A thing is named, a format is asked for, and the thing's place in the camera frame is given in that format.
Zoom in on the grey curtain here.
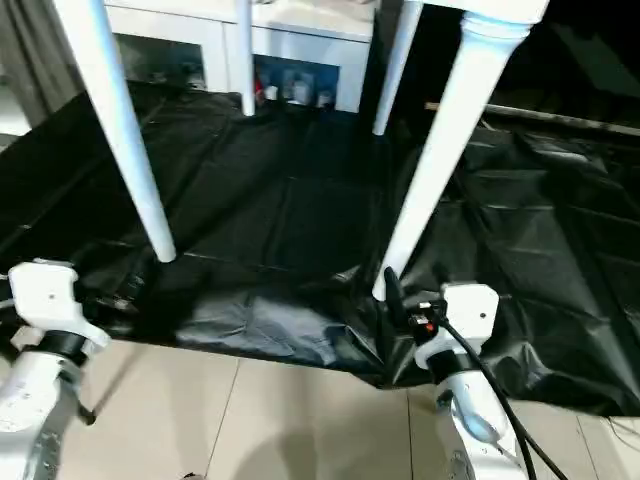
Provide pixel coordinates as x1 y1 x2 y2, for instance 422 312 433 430
0 0 84 127

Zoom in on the black speaker box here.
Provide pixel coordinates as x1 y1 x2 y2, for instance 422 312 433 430
357 14 466 119

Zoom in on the black metal stand leg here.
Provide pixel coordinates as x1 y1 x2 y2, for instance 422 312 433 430
77 349 132 427

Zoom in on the white plastic table leg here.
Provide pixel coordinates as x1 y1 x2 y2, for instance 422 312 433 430
52 0 179 264
371 12 532 304
372 0 425 138
233 0 258 118

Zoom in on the black plastic mat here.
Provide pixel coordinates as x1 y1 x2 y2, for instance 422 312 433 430
0 82 640 419

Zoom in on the white glass-door cabinet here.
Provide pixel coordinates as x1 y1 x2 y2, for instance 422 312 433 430
104 0 376 114

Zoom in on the black television edge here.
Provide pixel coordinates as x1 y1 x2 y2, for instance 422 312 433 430
424 101 640 137

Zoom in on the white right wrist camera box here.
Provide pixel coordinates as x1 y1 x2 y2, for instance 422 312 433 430
414 282 501 374

